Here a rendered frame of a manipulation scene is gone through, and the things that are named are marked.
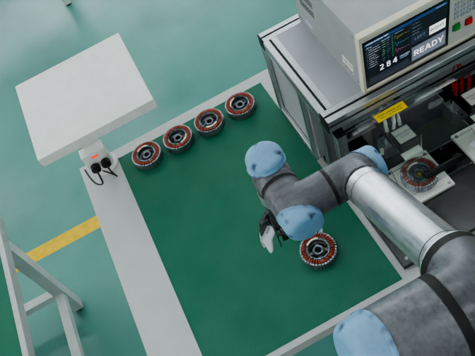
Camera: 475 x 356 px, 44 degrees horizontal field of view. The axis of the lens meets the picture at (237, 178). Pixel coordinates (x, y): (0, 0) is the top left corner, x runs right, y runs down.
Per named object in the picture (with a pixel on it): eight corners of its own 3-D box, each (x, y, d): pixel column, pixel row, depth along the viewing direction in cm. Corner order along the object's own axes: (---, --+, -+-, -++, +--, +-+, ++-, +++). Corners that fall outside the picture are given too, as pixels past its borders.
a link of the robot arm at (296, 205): (341, 199, 102) (309, 156, 109) (284, 230, 102) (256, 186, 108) (345, 221, 109) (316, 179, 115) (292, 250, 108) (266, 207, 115)
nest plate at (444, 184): (454, 185, 178) (455, 183, 177) (412, 209, 177) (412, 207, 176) (425, 152, 187) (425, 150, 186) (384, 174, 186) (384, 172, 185)
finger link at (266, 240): (259, 264, 135) (274, 240, 129) (251, 243, 139) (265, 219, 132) (271, 263, 136) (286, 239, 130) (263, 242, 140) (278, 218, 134)
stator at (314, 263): (345, 256, 177) (343, 250, 174) (314, 277, 175) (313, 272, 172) (323, 230, 183) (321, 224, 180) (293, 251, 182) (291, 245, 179)
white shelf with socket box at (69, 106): (201, 184, 205) (153, 99, 168) (106, 235, 203) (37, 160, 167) (167, 120, 226) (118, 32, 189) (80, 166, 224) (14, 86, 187)
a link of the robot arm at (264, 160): (254, 181, 107) (235, 150, 112) (267, 210, 116) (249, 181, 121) (292, 159, 107) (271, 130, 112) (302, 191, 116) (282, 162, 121)
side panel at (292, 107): (324, 156, 198) (309, 93, 173) (317, 160, 198) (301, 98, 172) (286, 104, 215) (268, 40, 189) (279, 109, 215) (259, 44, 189)
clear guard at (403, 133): (484, 156, 154) (486, 142, 150) (405, 200, 153) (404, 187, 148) (411, 81, 174) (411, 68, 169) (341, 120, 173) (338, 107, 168)
